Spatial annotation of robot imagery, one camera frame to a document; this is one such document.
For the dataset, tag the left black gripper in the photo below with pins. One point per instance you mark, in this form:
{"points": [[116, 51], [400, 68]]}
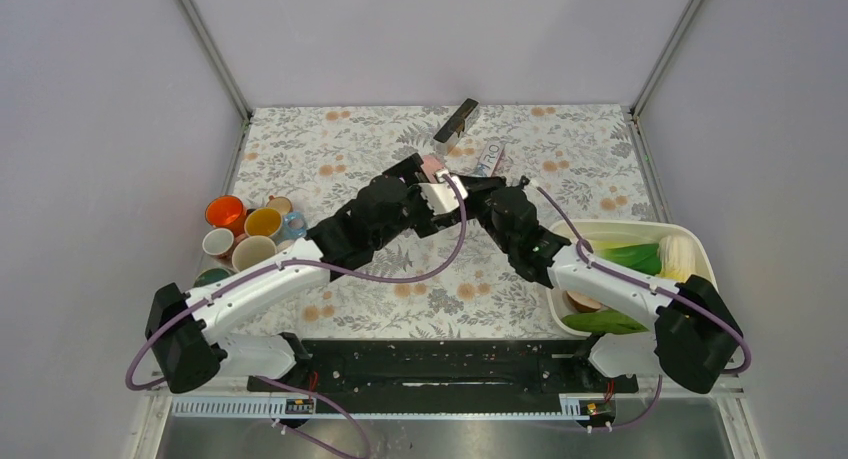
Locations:
{"points": [[429, 222]]}

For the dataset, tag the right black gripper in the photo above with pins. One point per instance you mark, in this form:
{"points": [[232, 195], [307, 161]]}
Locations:
{"points": [[476, 186]]}

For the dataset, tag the light pink cup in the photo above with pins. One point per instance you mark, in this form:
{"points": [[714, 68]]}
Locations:
{"points": [[432, 168]]}

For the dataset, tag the small orange mug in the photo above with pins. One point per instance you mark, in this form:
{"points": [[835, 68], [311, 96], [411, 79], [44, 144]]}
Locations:
{"points": [[281, 204]]}

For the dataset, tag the blue butterfly mug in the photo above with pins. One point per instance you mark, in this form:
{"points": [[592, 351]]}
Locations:
{"points": [[271, 223]]}

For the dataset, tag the cream painted mug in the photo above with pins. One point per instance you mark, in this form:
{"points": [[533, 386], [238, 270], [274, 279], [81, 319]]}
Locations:
{"points": [[255, 249]]}

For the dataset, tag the large orange mug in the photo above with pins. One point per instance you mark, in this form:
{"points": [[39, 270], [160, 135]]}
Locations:
{"points": [[228, 212]]}

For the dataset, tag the pink dotted mug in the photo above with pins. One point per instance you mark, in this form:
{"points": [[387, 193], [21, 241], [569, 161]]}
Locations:
{"points": [[219, 244]]}

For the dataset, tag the green glazed mug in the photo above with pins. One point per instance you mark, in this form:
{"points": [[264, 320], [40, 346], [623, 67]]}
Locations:
{"points": [[212, 276]]}

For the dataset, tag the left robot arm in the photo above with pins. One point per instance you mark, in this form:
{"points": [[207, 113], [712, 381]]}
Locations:
{"points": [[186, 332]]}

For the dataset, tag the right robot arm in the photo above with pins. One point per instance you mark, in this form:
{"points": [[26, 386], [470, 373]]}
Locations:
{"points": [[696, 337]]}

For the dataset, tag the white red toothpaste box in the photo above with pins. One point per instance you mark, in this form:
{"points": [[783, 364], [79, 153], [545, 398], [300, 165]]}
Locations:
{"points": [[489, 159]]}

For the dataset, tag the floral tablecloth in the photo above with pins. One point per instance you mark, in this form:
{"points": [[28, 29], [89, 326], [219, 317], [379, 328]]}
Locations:
{"points": [[582, 157]]}

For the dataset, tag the brown mushroom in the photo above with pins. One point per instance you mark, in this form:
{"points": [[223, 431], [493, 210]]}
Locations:
{"points": [[582, 303]]}

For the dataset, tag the green bok choy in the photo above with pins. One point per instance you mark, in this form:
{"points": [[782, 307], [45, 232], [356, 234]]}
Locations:
{"points": [[643, 258]]}

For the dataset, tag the green cucumber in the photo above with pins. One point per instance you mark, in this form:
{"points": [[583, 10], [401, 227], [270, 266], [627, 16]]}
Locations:
{"points": [[603, 322]]}

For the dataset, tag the yellow napa cabbage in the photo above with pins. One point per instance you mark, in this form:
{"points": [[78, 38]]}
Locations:
{"points": [[677, 255]]}

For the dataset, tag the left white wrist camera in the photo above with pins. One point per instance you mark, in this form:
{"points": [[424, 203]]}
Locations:
{"points": [[445, 195]]}

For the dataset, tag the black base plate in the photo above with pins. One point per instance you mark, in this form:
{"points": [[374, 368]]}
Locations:
{"points": [[341, 369]]}

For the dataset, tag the white slotted cable duct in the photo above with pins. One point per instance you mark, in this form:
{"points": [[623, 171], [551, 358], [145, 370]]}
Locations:
{"points": [[292, 406]]}

